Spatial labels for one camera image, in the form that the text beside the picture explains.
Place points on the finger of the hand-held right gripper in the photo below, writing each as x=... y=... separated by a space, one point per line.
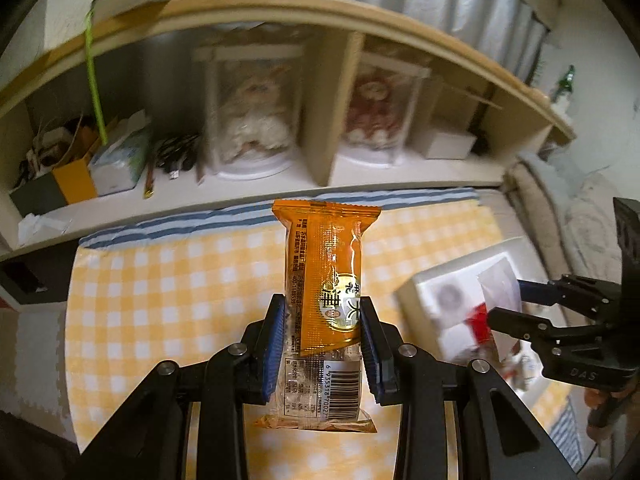
x=535 y=291
x=515 y=324

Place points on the wooden shelf unit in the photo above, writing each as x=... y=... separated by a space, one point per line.
x=320 y=5

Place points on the beige blanket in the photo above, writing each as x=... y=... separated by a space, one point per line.
x=525 y=195

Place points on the tissue box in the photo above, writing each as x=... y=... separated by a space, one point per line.
x=120 y=165

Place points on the small white box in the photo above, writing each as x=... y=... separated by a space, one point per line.
x=450 y=144

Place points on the green ribbon bookmark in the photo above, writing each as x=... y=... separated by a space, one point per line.
x=95 y=85

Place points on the grey blanket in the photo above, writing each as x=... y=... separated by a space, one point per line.
x=542 y=162

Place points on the dark green box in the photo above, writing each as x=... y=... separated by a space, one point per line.
x=37 y=195

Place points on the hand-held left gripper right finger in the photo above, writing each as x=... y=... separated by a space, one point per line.
x=371 y=355

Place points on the orange cardboard box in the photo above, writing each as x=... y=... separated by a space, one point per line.
x=75 y=180

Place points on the dark tool bundle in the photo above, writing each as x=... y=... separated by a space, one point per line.
x=175 y=152

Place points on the red snack packet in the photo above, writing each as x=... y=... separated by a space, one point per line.
x=480 y=322

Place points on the green glass bottle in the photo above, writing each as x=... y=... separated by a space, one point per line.
x=565 y=82

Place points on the cream textured pillow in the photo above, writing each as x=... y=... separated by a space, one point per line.
x=595 y=230

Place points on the crumpled white paper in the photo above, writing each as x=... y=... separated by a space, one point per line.
x=40 y=225

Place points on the yellow checked tablecloth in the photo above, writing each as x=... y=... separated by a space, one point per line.
x=175 y=285

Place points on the person's right hand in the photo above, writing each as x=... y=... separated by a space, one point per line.
x=600 y=412

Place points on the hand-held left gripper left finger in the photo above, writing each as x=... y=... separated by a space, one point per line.
x=274 y=355

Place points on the pink doll in case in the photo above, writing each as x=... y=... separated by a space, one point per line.
x=420 y=110

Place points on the cream doll in case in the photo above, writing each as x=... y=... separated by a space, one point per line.
x=205 y=110

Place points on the orange snack packet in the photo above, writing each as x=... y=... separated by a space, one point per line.
x=325 y=260

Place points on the doll in white dress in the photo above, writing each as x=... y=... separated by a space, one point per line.
x=257 y=115

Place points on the doll in red dress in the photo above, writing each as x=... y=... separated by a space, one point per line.
x=377 y=110

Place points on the white cardboard box tray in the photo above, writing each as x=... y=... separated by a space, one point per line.
x=420 y=285

